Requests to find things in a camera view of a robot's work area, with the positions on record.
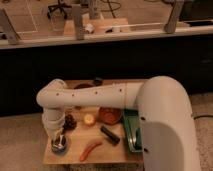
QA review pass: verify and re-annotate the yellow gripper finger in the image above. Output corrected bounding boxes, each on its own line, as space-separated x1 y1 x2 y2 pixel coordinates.
59 134 66 144
51 136 59 145

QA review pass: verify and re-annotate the small dark metal cup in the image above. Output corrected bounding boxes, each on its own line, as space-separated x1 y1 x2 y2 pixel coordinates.
51 135 66 150

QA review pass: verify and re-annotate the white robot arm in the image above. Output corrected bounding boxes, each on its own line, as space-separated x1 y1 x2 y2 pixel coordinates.
36 76 201 171

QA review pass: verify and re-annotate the bunch of dark grapes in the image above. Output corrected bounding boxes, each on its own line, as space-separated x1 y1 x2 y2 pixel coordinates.
64 114 77 130

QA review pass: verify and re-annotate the orange toy carrot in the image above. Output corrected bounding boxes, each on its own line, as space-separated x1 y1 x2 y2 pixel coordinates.
79 141 102 162

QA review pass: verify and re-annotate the yellow round toy fruit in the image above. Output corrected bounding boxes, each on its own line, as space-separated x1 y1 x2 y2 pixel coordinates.
83 114 96 126

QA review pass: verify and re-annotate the wooden table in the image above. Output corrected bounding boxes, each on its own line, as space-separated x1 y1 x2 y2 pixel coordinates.
37 79 143 164

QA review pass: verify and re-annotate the black rectangular block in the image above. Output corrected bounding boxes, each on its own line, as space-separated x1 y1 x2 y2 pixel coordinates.
100 126 120 144

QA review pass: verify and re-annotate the purple bowl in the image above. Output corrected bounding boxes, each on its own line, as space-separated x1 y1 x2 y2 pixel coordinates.
74 83 93 89

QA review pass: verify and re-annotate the red-brown bowl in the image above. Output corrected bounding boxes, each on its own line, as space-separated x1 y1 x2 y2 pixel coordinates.
98 107 122 125

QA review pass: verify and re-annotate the green plastic tray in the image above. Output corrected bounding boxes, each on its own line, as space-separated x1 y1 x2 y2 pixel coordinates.
123 109 142 153

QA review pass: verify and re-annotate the white object on bench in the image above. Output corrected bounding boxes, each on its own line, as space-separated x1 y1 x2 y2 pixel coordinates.
85 23 95 34

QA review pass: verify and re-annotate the black office chair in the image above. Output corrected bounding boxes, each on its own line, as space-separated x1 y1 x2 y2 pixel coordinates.
47 0 70 18

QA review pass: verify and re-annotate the black handled brush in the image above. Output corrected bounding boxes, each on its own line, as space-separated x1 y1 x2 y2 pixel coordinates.
93 77 103 86

